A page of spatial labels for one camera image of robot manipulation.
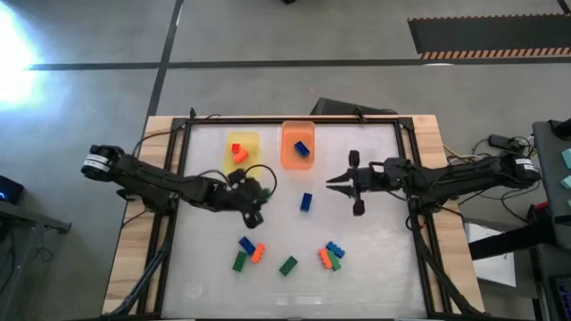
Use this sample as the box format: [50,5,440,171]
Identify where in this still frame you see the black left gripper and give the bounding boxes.
[213,168,272,230]

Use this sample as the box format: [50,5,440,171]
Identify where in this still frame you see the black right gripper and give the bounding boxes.
[325,150,390,218]

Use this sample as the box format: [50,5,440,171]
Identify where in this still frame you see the orange translucent plastic bin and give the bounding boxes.
[280,119,317,171]

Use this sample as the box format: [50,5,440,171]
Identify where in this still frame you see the yellow translucent plastic bin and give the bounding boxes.
[222,129,261,180]

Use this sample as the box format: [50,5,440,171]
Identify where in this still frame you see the black power adapter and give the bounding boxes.
[487,133,521,152]

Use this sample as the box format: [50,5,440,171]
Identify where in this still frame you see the white paper sheet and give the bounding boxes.
[463,221,517,288]

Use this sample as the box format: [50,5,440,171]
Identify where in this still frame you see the black beam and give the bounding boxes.
[468,221,555,261]

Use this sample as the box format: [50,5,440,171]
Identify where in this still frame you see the small red object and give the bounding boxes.
[528,201,550,224]

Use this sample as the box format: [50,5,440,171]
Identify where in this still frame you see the grey side table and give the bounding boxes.
[532,119,571,251]

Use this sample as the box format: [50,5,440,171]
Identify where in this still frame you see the black hazard-striped floor mat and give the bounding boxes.
[407,12,571,61]

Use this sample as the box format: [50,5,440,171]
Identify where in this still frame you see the grey metal stand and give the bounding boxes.
[0,200,73,235]

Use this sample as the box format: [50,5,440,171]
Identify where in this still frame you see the black rounded object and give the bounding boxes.
[550,118,571,140]

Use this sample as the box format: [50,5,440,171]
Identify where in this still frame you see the backlit keyboard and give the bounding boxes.
[551,276,571,321]

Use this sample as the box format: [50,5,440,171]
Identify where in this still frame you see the black device with blue light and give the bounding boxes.
[0,174,25,205]

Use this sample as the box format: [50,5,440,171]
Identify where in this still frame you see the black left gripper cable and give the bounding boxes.
[243,163,278,198]

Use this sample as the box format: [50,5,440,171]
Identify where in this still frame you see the black aluminium table frame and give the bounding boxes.
[100,113,487,320]

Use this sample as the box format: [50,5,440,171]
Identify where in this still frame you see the black cable bundle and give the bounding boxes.
[407,213,481,316]
[109,240,175,316]

